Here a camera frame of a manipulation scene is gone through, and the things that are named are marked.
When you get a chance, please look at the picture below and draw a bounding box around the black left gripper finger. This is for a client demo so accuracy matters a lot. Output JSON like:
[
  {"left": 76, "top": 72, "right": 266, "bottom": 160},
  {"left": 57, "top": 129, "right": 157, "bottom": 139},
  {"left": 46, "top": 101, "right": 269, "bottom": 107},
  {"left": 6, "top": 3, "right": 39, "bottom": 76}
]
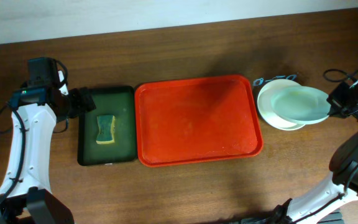
[
  {"left": 80, "top": 87, "right": 96, "bottom": 112},
  {"left": 70, "top": 88, "right": 86, "bottom": 118}
]

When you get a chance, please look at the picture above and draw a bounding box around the green yellow sponge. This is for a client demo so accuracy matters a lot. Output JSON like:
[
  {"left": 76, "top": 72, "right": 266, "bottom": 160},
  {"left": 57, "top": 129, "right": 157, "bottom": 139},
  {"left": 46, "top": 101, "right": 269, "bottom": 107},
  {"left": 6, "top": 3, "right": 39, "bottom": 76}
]
[{"left": 96, "top": 114, "right": 116, "bottom": 144}]

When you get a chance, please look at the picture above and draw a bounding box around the light green plate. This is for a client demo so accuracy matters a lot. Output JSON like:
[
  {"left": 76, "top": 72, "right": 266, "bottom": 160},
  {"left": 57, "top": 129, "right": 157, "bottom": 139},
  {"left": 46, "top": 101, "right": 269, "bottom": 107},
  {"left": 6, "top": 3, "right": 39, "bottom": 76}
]
[{"left": 270, "top": 86, "right": 331, "bottom": 124}]

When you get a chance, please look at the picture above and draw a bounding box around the cream white plate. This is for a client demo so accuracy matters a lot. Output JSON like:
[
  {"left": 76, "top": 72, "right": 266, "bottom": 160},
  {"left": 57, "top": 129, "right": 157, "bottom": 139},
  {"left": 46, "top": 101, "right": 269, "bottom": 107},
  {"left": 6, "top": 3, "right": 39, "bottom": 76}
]
[{"left": 257, "top": 79, "right": 305, "bottom": 131}]

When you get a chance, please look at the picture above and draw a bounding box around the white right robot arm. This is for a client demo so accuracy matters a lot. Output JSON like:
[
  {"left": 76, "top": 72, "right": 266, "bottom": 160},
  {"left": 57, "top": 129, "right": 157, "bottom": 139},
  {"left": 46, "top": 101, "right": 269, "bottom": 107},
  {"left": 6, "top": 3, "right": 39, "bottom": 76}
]
[{"left": 267, "top": 80, "right": 358, "bottom": 223}]

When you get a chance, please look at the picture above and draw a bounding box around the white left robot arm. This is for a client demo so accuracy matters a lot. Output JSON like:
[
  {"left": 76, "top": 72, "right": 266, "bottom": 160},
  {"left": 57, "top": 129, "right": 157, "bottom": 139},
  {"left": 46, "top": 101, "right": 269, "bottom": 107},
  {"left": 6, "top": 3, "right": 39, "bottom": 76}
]
[{"left": 0, "top": 87, "right": 96, "bottom": 223}]

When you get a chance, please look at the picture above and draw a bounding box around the dark green sponge tray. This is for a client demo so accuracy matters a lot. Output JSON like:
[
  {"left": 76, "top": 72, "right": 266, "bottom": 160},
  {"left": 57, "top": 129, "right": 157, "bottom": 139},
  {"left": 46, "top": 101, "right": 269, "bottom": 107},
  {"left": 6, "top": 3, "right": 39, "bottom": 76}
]
[{"left": 77, "top": 86, "right": 137, "bottom": 166}]

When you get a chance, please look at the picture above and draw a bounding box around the red plastic tray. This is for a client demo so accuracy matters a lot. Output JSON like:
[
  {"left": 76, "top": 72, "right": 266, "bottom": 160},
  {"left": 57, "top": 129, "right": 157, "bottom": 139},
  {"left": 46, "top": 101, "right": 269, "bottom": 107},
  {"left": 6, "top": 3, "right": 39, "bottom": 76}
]
[{"left": 135, "top": 75, "right": 264, "bottom": 167}]

